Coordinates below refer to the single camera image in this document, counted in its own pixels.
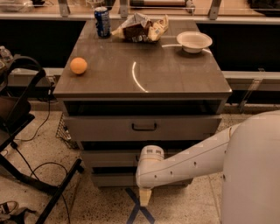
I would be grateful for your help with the orange fruit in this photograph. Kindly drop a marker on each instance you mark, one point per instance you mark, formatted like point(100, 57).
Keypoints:
point(78, 66)

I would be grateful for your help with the blue tape cross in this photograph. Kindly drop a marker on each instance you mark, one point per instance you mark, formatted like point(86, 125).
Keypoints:
point(137, 208)

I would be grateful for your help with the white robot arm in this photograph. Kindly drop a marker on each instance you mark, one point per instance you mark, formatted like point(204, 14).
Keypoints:
point(248, 156)

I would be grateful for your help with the crumpled chip bag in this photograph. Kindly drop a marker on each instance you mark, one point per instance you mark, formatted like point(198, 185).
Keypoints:
point(139, 28)

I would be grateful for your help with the sneaker shoe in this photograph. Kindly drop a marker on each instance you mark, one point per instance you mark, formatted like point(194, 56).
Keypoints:
point(8, 207)

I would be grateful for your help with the grey drawer cabinet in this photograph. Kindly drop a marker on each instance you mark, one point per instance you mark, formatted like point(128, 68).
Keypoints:
point(141, 79)

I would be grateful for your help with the blue soda can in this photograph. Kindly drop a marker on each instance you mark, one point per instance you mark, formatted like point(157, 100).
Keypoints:
point(102, 22)

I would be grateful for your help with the wire mesh basket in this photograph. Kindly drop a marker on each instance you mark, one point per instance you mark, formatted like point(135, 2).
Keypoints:
point(63, 134)

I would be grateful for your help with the plastic water bottle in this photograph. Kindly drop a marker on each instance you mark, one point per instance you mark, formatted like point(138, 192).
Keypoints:
point(5, 54)

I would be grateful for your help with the grey top drawer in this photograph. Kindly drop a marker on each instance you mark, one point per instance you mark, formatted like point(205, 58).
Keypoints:
point(142, 128)

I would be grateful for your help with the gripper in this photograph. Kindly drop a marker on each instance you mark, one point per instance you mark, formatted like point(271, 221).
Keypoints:
point(144, 176)

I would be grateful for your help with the white bowl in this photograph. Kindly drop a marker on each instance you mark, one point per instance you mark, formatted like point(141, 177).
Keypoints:
point(194, 41)

